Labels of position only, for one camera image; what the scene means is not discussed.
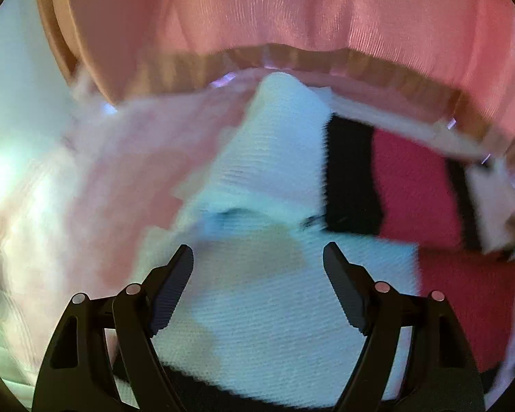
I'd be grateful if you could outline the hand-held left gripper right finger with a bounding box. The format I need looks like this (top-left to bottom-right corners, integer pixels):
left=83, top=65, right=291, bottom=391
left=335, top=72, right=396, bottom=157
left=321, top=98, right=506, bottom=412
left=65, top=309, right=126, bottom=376
left=323, top=241, right=487, bottom=412

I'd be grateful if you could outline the pale pink garment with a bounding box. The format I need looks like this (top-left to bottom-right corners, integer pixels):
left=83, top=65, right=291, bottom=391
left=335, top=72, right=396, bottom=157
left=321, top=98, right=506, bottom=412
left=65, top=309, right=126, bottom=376
left=0, top=78, right=258, bottom=398

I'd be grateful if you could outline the white black red knit garment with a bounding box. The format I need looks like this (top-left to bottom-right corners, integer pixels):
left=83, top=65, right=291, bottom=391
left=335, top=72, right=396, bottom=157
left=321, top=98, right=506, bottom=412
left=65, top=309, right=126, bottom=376
left=112, top=73, right=515, bottom=412

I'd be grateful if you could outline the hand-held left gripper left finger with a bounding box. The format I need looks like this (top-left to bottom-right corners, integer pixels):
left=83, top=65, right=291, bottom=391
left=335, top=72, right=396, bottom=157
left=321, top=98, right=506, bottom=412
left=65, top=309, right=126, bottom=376
left=31, top=244, right=195, bottom=412

